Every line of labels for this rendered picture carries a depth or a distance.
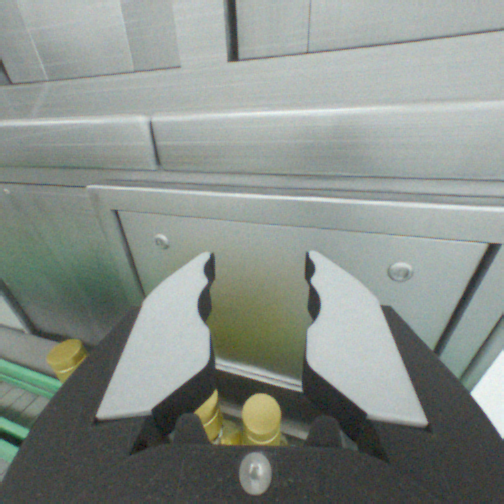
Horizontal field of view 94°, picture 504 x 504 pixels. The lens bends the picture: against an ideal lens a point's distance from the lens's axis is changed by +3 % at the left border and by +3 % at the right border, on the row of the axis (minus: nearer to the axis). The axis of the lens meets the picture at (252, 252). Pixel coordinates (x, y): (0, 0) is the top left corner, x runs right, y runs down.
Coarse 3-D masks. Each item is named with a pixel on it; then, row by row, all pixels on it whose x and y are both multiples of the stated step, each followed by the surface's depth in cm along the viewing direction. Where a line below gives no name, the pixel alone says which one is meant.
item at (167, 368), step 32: (160, 288) 10; (192, 288) 10; (160, 320) 8; (192, 320) 8; (128, 352) 7; (160, 352) 7; (192, 352) 7; (128, 384) 6; (160, 384) 6; (192, 384) 6; (96, 416) 6; (128, 416) 6; (160, 416) 6
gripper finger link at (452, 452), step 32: (416, 352) 7; (416, 384) 6; (448, 384) 6; (448, 416) 5; (480, 416) 5; (384, 448) 5; (416, 448) 5; (448, 448) 5; (480, 448) 5; (416, 480) 4; (448, 480) 4; (480, 480) 4
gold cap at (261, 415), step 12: (252, 396) 22; (264, 396) 22; (252, 408) 21; (264, 408) 21; (276, 408) 21; (252, 420) 20; (264, 420) 20; (276, 420) 20; (252, 432) 19; (264, 432) 19; (276, 432) 20; (252, 444) 20; (264, 444) 20; (276, 444) 21
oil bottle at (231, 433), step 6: (228, 420) 27; (222, 426) 26; (228, 426) 26; (234, 426) 27; (222, 432) 25; (228, 432) 26; (234, 432) 26; (240, 432) 27; (222, 438) 25; (228, 438) 25; (234, 438) 26; (240, 438) 28; (228, 444) 25; (234, 444) 26
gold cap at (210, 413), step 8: (216, 392) 22; (208, 400) 22; (216, 400) 22; (200, 408) 21; (208, 408) 21; (216, 408) 22; (200, 416) 20; (208, 416) 21; (216, 416) 22; (208, 424) 21; (216, 424) 22; (208, 432) 22; (216, 432) 23
